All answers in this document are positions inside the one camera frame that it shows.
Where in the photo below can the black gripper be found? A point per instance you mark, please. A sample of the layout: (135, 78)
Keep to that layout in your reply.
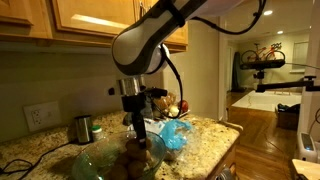
(133, 102)

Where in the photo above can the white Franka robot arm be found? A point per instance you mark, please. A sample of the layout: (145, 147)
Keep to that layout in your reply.
(143, 43)

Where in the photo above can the blue and clear potato bag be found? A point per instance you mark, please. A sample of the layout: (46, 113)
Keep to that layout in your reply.
(175, 133)

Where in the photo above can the black bag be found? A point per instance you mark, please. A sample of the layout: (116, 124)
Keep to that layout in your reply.
(288, 108)

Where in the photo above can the brown stuffed toy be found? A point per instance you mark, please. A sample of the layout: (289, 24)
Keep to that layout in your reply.
(166, 101)

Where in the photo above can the yellow onion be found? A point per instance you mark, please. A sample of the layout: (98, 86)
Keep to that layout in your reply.
(174, 110)

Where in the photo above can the small green-lidded jar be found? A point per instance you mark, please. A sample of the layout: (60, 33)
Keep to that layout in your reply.
(97, 133)

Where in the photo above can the red apple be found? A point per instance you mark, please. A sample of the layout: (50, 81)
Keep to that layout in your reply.
(183, 105)

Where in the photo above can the clear glass bowl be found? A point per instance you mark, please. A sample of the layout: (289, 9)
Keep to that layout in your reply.
(93, 160)

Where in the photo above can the stainless steel canister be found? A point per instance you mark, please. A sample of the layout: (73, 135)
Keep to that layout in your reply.
(83, 129)

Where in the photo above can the wooden base cabinet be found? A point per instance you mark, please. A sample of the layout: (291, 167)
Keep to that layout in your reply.
(230, 156)

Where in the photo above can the red bicycle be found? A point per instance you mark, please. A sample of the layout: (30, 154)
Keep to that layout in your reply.
(266, 50)

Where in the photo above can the white small appliance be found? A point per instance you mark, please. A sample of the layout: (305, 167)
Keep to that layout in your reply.
(306, 146)

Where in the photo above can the recessed ceiling light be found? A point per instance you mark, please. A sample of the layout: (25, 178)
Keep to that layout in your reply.
(268, 12)
(280, 32)

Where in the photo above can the light wooden board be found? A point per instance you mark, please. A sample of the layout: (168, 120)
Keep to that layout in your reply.
(306, 168)

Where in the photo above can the window with white blinds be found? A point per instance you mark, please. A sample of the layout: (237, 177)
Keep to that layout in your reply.
(300, 55)

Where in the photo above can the black wrist-mounted camera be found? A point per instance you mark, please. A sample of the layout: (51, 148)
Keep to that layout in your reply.
(156, 92)

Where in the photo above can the white wall outlet plate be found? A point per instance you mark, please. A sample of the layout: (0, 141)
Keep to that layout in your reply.
(41, 116)

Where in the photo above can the wooden wall cabinet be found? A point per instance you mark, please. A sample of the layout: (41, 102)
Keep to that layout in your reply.
(83, 16)

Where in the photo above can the black stereo camera bar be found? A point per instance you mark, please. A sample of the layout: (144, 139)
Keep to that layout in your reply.
(263, 64)

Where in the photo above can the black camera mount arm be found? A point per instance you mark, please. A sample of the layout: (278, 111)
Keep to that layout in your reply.
(283, 85)

